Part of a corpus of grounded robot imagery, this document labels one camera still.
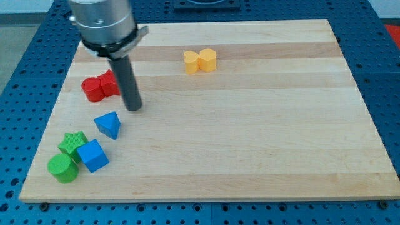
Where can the green star block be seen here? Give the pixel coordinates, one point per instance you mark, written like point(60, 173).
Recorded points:
point(70, 144)

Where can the green cylinder block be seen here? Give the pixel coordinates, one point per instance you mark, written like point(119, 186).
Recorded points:
point(63, 168)

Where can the red star block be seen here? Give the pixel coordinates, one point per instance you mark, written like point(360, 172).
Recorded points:
point(109, 84)

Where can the wooden board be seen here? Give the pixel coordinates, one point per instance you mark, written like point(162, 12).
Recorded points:
point(281, 118)

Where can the yellow heart block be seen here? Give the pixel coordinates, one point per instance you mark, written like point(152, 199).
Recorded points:
point(191, 62)

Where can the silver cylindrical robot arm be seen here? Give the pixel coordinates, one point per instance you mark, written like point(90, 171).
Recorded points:
point(108, 29)

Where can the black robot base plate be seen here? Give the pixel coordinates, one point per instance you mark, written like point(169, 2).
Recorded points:
point(190, 5)

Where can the red cylinder block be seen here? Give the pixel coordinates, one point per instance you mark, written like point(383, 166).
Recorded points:
point(92, 89)

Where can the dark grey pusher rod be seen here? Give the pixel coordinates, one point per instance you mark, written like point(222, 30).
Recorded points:
point(126, 82)

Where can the yellow hexagon block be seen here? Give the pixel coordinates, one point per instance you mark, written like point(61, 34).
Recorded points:
point(207, 60)

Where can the blue triangle block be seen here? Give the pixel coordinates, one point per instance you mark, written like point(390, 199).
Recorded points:
point(108, 124)

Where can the blue cube block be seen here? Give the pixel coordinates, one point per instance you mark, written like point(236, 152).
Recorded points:
point(93, 156)

